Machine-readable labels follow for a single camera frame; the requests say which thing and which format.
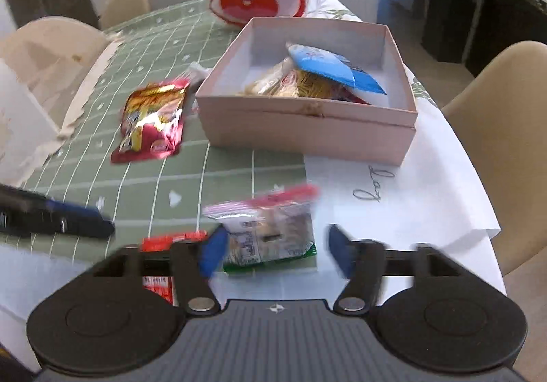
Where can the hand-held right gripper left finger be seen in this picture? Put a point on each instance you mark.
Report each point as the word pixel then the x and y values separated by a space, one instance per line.
pixel 211 254

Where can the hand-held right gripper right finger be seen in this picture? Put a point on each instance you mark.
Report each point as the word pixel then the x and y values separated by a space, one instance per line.
pixel 341 251

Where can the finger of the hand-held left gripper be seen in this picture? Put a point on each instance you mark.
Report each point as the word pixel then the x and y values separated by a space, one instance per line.
pixel 72 211

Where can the small red snack packet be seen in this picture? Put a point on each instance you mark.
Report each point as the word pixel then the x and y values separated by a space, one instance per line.
pixel 158 245

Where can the long red green snack packet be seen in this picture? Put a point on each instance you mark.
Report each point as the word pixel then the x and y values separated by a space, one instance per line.
pixel 265 232

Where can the red gold snack packet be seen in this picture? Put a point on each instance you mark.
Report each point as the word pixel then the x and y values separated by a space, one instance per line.
pixel 149 125

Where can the pink cardboard box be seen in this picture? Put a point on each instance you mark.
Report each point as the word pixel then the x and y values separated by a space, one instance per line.
pixel 307 134

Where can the small yellow snack packet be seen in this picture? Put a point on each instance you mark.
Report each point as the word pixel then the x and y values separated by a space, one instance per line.
pixel 318 87

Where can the yellow cracker bar packet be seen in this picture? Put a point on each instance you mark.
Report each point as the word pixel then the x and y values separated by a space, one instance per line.
pixel 269 83

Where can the blue snack packet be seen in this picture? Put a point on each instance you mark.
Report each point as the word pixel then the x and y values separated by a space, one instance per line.
pixel 337 70

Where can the green checked tablecloth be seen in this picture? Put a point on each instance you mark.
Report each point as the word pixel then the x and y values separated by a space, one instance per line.
pixel 128 194

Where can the white sheet with script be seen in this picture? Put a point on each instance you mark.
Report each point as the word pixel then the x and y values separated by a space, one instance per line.
pixel 419 194

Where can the white scalloped paper gift bag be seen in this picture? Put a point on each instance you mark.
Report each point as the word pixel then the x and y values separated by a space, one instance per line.
pixel 25 117

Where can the beige dining chair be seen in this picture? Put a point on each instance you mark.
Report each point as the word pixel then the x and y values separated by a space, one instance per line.
pixel 124 6
pixel 504 143

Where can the black floor appliance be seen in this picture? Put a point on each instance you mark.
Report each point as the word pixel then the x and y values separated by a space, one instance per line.
pixel 448 23

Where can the black aquarium cabinet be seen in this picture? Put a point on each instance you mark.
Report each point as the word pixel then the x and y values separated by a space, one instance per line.
pixel 508 36

